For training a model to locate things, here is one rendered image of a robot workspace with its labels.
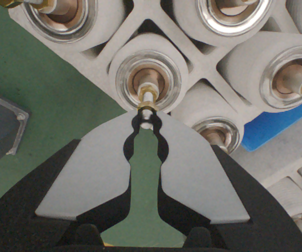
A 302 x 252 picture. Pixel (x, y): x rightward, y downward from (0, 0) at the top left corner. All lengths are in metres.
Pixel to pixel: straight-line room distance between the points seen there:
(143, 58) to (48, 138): 0.49
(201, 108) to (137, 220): 0.71
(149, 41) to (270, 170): 0.40
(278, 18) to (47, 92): 0.52
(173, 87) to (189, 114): 0.05
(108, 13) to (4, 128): 0.44
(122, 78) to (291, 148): 0.41
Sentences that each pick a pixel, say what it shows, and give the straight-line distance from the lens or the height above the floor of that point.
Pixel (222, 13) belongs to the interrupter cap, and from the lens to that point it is 0.21.
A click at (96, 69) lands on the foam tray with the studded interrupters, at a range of 0.29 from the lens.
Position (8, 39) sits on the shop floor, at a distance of 0.56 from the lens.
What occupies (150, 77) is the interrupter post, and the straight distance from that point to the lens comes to 0.19.
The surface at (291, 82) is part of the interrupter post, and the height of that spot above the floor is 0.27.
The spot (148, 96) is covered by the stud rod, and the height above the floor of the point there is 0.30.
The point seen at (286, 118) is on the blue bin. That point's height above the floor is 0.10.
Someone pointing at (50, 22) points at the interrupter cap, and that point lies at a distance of 0.22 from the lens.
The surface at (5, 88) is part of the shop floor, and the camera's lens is 0.62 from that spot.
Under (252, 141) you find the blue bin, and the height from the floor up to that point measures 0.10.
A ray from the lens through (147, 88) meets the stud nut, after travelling 0.17.
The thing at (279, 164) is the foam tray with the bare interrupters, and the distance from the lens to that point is 0.49.
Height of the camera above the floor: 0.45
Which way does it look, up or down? 60 degrees down
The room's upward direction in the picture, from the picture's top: 179 degrees clockwise
